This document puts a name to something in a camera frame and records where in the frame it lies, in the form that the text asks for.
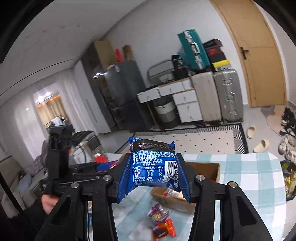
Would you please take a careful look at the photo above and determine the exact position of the yellow and black bag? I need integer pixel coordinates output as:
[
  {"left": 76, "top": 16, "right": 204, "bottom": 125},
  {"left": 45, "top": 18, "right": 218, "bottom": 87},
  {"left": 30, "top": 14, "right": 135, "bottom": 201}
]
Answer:
[{"left": 280, "top": 160, "right": 296, "bottom": 201}]

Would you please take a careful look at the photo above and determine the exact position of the teal suitcase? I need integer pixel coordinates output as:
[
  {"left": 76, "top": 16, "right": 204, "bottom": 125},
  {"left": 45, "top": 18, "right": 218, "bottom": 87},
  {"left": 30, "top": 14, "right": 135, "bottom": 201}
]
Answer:
[{"left": 178, "top": 29, "right": 210, "bottom": 71}]

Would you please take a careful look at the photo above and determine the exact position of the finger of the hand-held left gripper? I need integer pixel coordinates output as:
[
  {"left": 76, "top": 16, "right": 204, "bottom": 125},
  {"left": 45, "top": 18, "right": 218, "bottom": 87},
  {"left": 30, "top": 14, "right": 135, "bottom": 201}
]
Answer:
[
  {"left": 69, "top": 161, "right": 116, "bottom": 174},
  {"left": 76, "top": 171, "right": 109, "bottom": 184}
]

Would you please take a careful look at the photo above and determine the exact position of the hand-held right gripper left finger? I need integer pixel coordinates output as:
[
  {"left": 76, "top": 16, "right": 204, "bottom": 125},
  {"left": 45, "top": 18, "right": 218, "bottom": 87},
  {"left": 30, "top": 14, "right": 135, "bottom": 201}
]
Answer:
[{"left": 35, "top": 153, "right": 133, "bottom": 241}]

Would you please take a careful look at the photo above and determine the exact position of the wooden door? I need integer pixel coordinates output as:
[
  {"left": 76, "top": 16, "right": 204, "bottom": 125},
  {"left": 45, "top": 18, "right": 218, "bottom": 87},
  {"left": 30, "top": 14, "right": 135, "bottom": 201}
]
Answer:
[{"left": 209, "top": 0, "right": 287, "bottom": 107}]

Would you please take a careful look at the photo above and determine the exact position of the white curtain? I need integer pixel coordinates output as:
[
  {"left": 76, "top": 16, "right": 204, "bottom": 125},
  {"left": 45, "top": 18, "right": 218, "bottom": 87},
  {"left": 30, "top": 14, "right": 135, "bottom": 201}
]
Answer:
[{"left": 55, "top": 67, "right": 111, "bottom": 135}]

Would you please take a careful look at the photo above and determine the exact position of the person's left hand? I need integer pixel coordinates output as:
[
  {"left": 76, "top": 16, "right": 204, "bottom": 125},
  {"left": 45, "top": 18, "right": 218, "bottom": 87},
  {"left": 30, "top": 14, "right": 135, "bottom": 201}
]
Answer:
[{"left": 42, "top": 194, "right": 62, "bottom": 215}]

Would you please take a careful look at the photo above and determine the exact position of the silver framed mirror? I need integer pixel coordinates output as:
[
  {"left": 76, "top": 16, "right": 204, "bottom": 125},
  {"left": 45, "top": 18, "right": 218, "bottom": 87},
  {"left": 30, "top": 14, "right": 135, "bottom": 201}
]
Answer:
[{"left": 147, "top": 59, "right": 176, "bottom": 86}]

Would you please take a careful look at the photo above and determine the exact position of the brown paper bag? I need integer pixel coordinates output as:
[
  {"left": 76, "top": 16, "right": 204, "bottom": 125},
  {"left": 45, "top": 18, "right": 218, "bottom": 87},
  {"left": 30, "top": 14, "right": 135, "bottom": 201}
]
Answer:
[{"left": 122, "top": 44, "right": 134, "bottom": 61}]

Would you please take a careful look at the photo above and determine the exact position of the grey refrigerator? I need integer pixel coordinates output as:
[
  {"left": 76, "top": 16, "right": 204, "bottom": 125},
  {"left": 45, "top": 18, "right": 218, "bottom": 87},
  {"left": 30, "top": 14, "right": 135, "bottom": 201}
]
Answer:
[{"left": 104, "top": 61, "right": 154, "bottom": 130}]

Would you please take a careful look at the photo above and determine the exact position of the person's left forearm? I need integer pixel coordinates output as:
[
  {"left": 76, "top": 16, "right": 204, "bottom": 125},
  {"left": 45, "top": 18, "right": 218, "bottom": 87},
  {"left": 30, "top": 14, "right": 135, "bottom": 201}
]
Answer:
[{"left": 22, "top": 199, "right": 52, "bottom": 241}]

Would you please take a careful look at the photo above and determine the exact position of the brown cardboard box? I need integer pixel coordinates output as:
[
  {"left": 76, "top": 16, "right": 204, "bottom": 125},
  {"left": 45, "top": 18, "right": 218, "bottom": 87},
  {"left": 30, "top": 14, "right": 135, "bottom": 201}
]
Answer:
[{"left": 151, "top": 162, "right": 221, "bottom": 215}]

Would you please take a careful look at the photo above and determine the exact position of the pile of shoes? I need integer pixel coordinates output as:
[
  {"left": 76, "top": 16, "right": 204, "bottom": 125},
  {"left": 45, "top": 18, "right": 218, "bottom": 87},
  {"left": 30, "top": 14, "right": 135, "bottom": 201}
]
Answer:
[{"left": 279, "top": 108, "right": 296, "bottom": 163}]

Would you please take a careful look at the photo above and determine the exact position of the orange-red chocolate packet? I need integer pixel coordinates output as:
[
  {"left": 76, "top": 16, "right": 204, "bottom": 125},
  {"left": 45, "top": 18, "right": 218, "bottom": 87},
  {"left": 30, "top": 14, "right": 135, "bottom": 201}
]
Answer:
[{"left": 151, "top": 219, "right": 177, "bottom": 239}]

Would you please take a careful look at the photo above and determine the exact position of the dark tall cabinet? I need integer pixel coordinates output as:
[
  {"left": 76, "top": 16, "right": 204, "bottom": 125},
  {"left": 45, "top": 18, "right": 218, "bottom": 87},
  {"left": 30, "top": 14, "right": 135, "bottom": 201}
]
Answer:
[{"left": 81, "top": 40, "right": 118, "bottom": 134}]

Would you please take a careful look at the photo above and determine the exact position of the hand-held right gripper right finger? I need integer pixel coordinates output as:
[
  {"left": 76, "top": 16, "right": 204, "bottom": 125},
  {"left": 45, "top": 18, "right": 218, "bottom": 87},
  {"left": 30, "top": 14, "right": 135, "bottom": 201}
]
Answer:
[{"left": 176, "top": 153, "right": 274, "bottom": 241}]

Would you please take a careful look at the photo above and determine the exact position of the blue cookie packet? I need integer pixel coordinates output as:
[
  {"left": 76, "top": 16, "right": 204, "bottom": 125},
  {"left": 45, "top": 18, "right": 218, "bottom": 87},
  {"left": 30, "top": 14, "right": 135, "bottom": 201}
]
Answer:
[{"left": 119, "top": 137, "right": 183, "bottom": 202}]

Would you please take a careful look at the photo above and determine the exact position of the round floor mat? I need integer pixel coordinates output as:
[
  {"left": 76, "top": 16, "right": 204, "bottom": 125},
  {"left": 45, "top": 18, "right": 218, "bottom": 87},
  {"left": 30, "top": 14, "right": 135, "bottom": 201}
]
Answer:
[{"left": 261, "top": 105, "right": 289, "bottom": 136}]

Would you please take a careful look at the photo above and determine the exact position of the yellow and black shoe box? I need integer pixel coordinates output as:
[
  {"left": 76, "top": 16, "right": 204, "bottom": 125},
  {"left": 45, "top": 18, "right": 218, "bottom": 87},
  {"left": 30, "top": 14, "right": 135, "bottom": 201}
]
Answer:
[{"left": 211, "top": 59, "right": 232, "bottom": 71}]

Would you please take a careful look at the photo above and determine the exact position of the white drawer desk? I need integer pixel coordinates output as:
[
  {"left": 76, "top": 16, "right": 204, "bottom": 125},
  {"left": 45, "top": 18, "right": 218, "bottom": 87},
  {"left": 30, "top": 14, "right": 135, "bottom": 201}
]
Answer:
[{"left": 136, "top": 77, "right": 204, "bottom": 123}]

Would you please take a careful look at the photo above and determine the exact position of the silver suitcase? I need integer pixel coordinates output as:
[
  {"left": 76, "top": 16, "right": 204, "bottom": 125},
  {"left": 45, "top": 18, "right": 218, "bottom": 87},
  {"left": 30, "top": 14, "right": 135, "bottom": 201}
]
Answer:
[{"left": 213, "top": 68, "right": 244, "bottom": 123}]

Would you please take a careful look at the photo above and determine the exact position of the purple candy packet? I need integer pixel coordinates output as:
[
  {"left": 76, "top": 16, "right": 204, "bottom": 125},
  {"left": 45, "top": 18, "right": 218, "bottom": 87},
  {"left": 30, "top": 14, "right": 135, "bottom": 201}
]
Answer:
[{"left": 148, "top": 203, "right": 170, "bottom": 224}]

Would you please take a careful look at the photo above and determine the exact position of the teal checked tablecloth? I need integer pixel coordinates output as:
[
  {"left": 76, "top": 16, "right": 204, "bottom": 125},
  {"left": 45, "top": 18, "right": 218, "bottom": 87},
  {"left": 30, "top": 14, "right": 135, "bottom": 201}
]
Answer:
[{"left": 87, "top": 152, "right": 287, "bottom": 241}]

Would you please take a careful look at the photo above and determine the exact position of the dotted floor rug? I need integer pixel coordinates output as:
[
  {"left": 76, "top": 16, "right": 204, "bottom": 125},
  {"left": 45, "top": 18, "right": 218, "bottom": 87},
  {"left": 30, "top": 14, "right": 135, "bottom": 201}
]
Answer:
[{"left": 114, "top": 123, "right": 249, "bottom": 154}]

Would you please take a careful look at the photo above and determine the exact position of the beige suitcase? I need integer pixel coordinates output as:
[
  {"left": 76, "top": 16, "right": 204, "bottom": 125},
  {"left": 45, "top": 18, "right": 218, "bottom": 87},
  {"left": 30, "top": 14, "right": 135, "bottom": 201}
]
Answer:
[{"left": 191, "top": 71, "right": 222, "bottom": 123}]

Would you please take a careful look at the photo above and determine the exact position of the red and black shoe box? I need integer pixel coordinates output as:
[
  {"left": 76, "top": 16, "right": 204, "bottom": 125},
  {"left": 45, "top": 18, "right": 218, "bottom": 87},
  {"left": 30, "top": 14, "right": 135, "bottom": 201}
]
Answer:
[{"left": 206, "top": 47, "right": 226, "bottom": 61}]

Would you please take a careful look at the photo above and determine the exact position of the grey and white laundry basket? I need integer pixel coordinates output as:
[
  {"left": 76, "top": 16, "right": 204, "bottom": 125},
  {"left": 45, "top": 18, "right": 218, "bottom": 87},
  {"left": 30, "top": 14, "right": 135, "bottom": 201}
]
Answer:
[{"left": 154, "top": 100, "right": 179, "bottom": 129}]

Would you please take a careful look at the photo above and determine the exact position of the red gift bag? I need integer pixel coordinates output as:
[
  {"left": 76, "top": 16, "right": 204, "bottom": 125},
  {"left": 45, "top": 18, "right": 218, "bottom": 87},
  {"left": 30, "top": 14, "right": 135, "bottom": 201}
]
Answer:
[{"left": 94, "top": 153, "right": 109, "bottom": 164}]

